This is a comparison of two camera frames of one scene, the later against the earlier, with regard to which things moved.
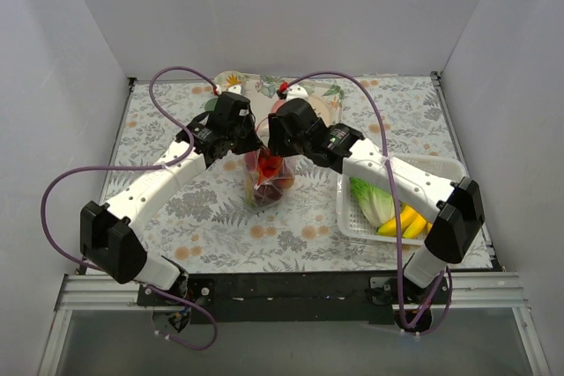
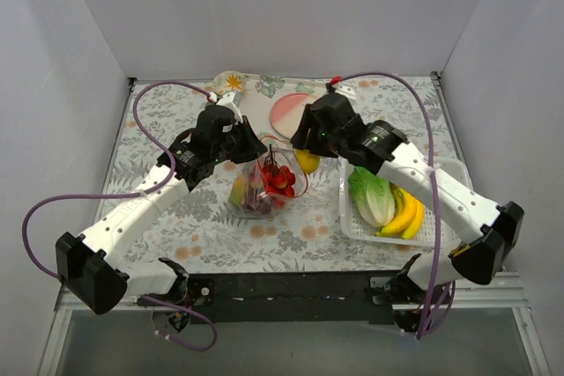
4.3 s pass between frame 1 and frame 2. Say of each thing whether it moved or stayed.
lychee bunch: moved
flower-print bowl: stayed
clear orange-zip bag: moved
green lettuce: stayed
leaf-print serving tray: stayed
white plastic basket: stayed
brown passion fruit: moved
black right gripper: moved
